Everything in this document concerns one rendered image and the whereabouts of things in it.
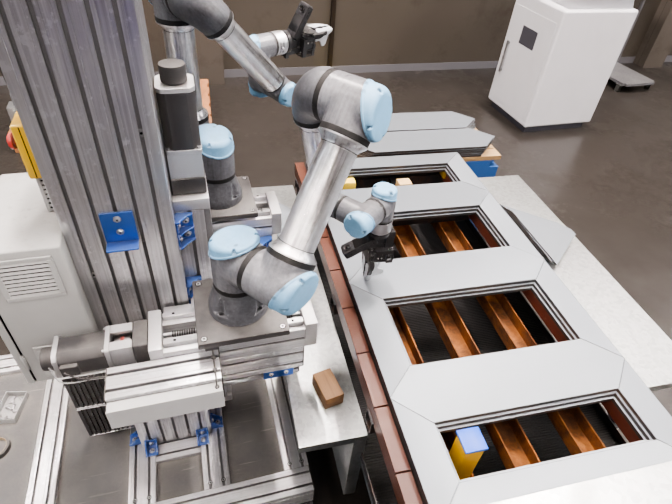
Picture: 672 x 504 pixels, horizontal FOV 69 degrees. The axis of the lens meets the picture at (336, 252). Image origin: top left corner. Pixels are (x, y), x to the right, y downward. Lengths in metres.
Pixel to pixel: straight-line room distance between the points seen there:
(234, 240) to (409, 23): 4.75
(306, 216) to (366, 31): 4.57
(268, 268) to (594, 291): 1.36
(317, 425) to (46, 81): 1.08
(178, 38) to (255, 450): 1.42
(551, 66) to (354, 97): 3.75
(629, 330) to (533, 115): 3.13
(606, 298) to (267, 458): 1.38
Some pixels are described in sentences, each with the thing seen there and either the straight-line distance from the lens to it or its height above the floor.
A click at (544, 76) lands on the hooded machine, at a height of 0.54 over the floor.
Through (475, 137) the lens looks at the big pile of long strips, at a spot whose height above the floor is 0.85.
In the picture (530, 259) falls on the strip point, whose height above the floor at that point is 0.85.
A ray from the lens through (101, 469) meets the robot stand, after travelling 2.07.
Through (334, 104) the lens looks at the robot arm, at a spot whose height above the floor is 1.55.
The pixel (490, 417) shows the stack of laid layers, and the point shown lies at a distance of 1.43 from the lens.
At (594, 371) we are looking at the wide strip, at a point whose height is 0.85.
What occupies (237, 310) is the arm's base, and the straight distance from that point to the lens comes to 1.22.
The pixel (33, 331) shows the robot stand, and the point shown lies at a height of 0.97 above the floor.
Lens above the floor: 1.99
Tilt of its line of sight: 41 degrees down
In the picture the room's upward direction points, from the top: 6 degrees clockwise
